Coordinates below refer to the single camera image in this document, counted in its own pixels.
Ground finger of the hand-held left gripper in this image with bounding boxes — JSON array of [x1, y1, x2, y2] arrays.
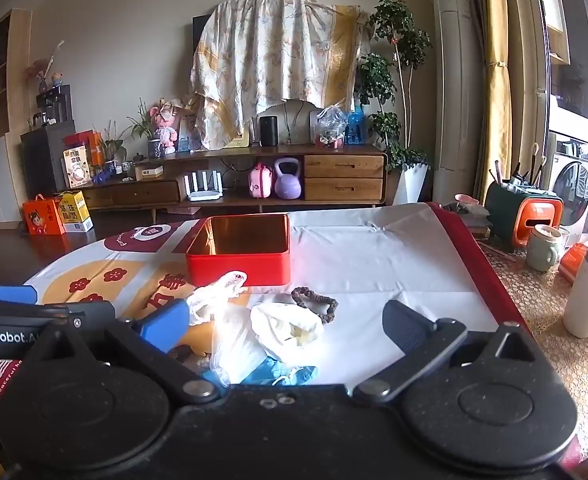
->
[[48, 302, 117, 325], [0, 285, 69, 318]]

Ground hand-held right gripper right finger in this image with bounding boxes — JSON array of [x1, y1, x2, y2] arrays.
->
[[353, 300, 547, 403]]

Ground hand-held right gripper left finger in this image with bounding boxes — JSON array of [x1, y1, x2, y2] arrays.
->
[[24, 299, 222, 404]]

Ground white lace cloth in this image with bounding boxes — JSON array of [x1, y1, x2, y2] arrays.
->
[[188, 270, 249, 326]]

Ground clear plastic bag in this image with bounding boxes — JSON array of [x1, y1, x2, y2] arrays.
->
[[209, 305, 269, 386]]

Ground red tin box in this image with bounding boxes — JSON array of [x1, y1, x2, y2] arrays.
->
[[186, 214, 292, 288]]

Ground brown scrunchie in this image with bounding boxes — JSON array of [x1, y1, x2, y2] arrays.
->
[[292, 287, 339, 328]]

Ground blue glove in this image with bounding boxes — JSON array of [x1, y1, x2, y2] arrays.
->
[[201, 357, 319, 387]]

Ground red gift bag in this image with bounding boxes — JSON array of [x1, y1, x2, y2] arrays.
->
[[22, 195, 66, 236]]

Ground yellow milk carton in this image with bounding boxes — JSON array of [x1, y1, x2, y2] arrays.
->
[[54, 190, 94, 233]]

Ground beige lace tablecloth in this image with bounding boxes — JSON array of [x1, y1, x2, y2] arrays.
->
[[479, 240, 588, 461]]

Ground white router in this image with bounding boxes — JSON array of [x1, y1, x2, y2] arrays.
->
[[183, 170, 223, 202]]

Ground black small fridge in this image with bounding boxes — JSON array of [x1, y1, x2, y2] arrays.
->
[[21, 120, 77, 201]]

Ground potted tree white planter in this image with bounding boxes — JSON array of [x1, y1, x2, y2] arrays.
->
[[354, 0, 433, 207]]

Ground yellow printed carton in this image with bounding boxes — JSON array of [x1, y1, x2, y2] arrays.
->
[[62, 146, 94, 189]]

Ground dark green holder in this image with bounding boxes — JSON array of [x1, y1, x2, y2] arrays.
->
[[485, 180, 565, 253]]

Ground green mug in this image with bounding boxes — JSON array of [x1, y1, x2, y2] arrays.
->
[[525, 224, 564, 272]]

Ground wooden television cabinet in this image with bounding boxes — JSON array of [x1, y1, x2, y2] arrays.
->
[[68, 144, 389, 221]]

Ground thin leafy potted plant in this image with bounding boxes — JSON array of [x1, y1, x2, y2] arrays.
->
[[94, 120, 129, 171]]

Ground pink toy case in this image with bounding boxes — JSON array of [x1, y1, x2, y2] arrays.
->
[[248, 161, 275, 199]]

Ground orange container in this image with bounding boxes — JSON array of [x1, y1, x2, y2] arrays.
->
[[514, 195, 565, 249]]

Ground orange gift box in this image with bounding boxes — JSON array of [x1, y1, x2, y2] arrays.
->
[[64, 130, 102, 181]]

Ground plant in patterned pot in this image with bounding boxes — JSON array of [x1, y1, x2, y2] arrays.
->
[[126, 102, 167, 160]]

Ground purple kettlebell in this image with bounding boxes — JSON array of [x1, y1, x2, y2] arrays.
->
[[274, 157, 303, 199]]

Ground bunch of brushes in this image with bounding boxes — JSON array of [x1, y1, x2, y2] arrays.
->
[[489, 142, 547, 188]]

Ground blue picture card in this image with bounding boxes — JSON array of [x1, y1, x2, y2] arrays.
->
[[176, 110, 202, 152]]

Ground black coffee machine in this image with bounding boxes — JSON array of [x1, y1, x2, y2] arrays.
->
[[36, 85, 72, 126]]

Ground pink plush doll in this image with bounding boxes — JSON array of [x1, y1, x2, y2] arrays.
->
[[149, 100, 179, 155]]

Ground blue toy stool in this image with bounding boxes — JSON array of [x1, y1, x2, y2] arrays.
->
[[346, 105, 367, 146]]

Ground clear bag of small things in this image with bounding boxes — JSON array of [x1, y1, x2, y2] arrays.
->
[[314, 105, 349, 150]]

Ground washing machine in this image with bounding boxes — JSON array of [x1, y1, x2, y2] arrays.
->
[[546, 130, 588, 248]]

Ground black speaker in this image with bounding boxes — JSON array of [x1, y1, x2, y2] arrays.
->
[[259, 116, 279, 147]]

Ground pink dried flowers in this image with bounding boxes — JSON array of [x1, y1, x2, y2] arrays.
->
[[26, 40, 64, 93]]

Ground yellow curtain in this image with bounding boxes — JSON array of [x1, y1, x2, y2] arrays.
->
[[479, 0, 515, 201]]

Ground covered standing air conditioner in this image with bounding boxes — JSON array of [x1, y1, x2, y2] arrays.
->
[[426, 0, 487, 206]]

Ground floral cloth cover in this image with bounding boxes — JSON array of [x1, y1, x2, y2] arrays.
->
[[190, 0, 369, 151]]

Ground black television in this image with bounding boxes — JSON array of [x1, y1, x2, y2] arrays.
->
[[192, 14, 213, 61]]

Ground wooden wall shelf cabinet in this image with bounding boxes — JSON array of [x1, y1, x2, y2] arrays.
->
[[0, 7, 32, 226]]

